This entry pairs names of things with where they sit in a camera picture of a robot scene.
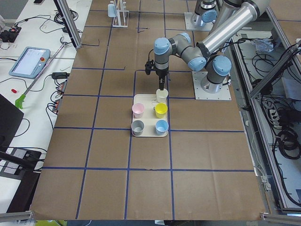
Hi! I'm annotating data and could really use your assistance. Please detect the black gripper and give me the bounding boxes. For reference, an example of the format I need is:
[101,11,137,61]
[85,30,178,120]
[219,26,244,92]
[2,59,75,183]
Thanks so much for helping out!
[156,69,168,90]

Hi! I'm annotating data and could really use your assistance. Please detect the light blue plastic cup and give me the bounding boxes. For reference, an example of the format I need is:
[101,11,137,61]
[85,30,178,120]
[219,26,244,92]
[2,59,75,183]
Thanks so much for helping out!
[108,3,117,18]
[155,120,169,135]

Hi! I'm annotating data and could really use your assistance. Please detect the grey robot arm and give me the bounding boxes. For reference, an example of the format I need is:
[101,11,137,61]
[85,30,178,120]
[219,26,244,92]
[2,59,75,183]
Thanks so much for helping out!
[190,0,217,27]
[153,0,270,90]

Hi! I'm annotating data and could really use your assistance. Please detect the cream white plastic cup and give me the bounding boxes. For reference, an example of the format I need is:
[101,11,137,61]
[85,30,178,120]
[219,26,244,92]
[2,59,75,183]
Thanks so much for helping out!
[156,89,168,103]

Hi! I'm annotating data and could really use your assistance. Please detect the yellow plastic cup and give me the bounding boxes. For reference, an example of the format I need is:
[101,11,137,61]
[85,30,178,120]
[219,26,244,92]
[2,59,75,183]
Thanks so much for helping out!
[155,103,168,118]

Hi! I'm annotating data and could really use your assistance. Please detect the pink plastic cup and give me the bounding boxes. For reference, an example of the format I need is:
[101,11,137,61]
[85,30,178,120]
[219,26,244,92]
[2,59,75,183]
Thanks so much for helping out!
[132,103,145,118]

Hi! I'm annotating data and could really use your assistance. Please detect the grey plastic cup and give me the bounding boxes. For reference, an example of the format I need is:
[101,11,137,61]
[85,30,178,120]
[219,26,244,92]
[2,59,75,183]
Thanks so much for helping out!
[131,120,144,136]

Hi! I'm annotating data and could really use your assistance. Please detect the cream tray with rabbit print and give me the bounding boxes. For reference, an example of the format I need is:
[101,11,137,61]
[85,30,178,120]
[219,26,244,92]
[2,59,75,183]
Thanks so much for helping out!
[132,94,168,137]

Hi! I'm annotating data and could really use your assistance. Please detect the blue teach pendant tablet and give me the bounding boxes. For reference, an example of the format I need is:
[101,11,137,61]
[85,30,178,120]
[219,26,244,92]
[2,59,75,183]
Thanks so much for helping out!
[9,47,51,79]

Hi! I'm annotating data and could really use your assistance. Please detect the black monitor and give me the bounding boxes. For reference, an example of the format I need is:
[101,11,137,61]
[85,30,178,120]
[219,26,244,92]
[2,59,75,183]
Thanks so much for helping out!
[0,95,24,152]

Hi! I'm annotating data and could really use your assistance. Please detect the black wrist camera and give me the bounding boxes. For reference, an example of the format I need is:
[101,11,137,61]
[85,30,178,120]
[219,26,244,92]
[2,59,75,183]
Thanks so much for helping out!
[145,60,155,75]

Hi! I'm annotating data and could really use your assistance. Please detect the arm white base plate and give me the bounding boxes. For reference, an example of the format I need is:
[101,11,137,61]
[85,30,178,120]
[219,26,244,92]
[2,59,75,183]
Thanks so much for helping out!
[184,12,214,32]
[192,72,231,101]

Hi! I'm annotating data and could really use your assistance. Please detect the white wire cup rack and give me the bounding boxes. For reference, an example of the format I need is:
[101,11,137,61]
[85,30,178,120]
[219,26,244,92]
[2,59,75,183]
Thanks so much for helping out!
[109,0,129,28]

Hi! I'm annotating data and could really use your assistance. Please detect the aluminium frame post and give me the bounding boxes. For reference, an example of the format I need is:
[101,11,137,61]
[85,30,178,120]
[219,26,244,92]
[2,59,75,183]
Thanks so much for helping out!
[54,0,82,49]

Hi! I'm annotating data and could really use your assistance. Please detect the green handled reach grabber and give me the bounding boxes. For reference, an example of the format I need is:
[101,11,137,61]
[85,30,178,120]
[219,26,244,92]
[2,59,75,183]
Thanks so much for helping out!
[15,36,71,110]

